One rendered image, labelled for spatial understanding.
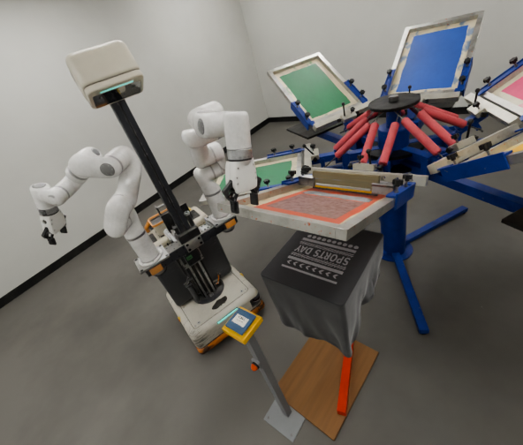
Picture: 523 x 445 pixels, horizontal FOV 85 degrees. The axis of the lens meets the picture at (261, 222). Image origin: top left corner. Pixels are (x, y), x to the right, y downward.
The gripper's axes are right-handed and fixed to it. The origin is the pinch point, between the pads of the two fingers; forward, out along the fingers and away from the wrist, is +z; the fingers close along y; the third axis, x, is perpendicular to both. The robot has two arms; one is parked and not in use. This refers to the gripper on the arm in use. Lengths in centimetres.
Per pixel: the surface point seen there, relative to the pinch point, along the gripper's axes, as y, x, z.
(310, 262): -44, -3, 43
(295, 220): -12.9, 10.6, 7.4
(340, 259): -51, 10, 41
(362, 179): -73, 10, 7
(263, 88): -471, -379, -73
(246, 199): -26.4, -25.6, 9.1
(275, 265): -35, -19, 46
